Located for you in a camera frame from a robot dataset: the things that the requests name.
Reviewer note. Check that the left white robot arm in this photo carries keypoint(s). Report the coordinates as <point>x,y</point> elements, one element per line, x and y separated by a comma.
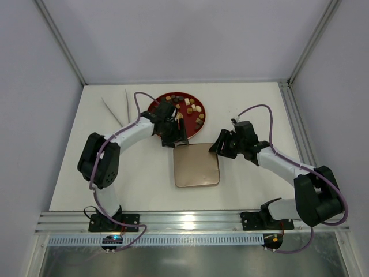
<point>99,161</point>

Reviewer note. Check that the frame post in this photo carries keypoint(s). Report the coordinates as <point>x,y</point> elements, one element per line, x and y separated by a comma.
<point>317,33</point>
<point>51,25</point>

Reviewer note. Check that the right frame post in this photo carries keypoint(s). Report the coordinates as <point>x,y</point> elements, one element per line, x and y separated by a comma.
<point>317,33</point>

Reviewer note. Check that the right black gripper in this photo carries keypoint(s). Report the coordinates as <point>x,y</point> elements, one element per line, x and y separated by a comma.
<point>228,146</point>

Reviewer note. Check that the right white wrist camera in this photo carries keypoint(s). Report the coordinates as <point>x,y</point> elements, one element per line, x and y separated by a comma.
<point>235,120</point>

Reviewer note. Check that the gold square tin lid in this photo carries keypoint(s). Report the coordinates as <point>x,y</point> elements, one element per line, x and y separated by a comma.
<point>195,166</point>

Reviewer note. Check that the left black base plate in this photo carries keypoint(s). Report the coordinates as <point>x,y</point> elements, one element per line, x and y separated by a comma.
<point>99,223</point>

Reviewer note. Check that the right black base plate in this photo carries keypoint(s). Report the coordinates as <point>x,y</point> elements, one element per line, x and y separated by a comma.
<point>262,220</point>

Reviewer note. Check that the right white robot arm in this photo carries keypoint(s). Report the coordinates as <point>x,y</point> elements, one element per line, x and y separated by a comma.
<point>316,198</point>

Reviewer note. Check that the left frame post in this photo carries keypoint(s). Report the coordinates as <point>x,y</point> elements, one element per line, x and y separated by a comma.
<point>51,25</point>

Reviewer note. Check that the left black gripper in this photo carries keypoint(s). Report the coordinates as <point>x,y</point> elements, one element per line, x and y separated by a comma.
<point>174,138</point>

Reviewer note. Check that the slotted cable duct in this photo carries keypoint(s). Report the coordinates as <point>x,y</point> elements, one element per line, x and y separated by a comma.
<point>156,240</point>

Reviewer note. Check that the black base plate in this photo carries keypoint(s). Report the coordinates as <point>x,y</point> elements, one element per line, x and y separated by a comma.
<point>262,220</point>
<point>99,223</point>

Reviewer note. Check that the aluminium rail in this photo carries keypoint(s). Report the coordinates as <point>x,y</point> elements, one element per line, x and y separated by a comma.
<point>163,222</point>

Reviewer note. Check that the red round tray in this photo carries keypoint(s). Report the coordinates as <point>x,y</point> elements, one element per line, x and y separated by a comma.
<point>194,114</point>

